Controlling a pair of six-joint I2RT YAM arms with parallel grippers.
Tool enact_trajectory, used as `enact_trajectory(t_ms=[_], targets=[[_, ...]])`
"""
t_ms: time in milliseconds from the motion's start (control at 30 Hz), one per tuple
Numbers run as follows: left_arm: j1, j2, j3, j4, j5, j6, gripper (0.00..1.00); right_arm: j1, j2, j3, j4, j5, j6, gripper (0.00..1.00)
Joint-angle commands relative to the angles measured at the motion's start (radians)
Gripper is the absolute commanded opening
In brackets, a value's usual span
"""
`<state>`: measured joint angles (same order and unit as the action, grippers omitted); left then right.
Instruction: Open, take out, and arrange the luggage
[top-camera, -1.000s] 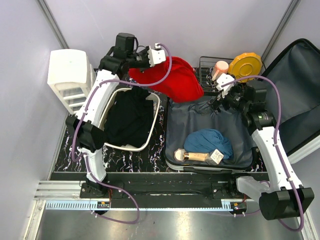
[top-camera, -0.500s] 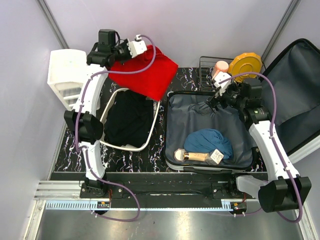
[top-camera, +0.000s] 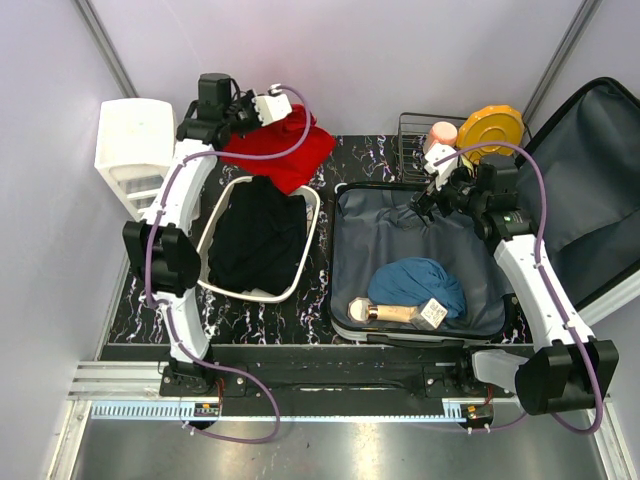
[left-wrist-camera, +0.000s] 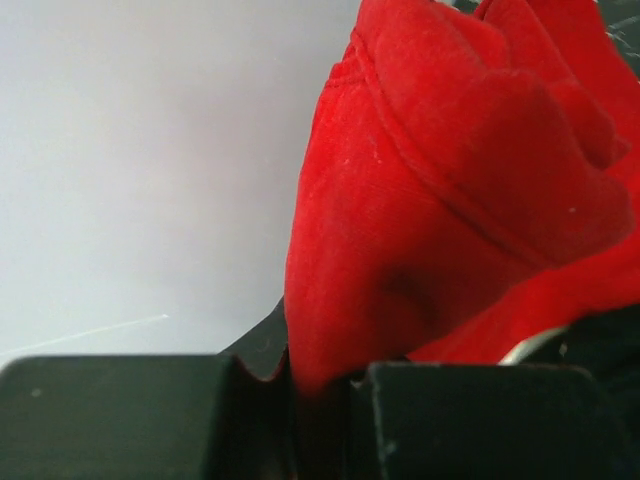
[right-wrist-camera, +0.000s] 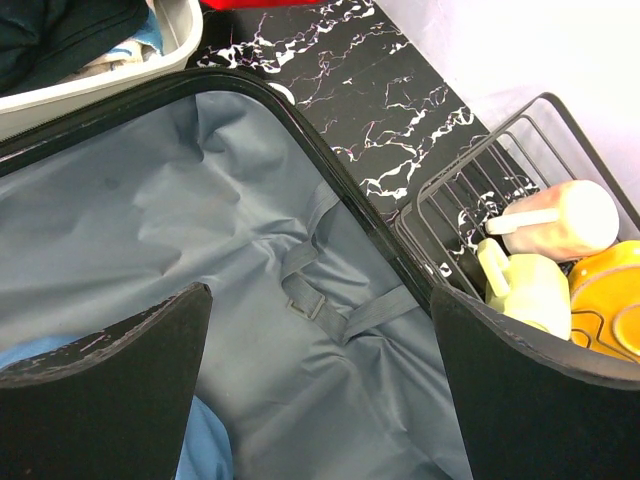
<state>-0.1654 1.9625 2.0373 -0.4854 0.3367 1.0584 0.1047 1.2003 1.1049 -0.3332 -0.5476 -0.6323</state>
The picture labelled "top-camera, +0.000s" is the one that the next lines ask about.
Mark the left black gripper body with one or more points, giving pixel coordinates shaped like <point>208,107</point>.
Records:
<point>242,114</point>

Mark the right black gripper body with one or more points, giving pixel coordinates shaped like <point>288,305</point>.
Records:
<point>457,194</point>

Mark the black white space suitcase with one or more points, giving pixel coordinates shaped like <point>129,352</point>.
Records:
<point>548,233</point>

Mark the red cloth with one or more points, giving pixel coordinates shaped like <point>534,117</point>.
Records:
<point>291,171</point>

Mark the blue cloth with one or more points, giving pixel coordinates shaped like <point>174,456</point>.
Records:
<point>413,281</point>

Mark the white plastic basin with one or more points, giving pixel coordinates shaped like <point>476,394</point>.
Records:
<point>210,233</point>

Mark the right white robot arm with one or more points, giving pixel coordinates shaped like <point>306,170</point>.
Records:
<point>570,369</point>

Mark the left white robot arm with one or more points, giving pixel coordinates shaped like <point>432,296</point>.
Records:
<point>157,245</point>

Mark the pink plastic cup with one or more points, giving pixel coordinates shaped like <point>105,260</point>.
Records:
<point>442,132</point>

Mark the yellow round plate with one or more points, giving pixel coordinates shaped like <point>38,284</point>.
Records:
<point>493,123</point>

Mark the white drawer organizer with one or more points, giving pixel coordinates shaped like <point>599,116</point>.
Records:
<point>134,149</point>

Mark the cream gold tube bottle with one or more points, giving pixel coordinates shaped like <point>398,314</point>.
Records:
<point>397,314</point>

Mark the grey square box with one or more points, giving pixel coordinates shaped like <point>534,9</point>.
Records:
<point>430,315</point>

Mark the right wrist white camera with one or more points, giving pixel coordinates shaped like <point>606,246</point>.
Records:
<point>439,163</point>

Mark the wrist white camera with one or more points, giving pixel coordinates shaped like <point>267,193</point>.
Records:
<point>272,106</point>
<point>439,163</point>

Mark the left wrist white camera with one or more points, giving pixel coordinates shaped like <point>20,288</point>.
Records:
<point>272,106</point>

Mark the black wire dish rack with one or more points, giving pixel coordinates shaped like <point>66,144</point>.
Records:
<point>412,134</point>

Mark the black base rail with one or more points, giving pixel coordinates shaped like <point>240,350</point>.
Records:
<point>435,370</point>

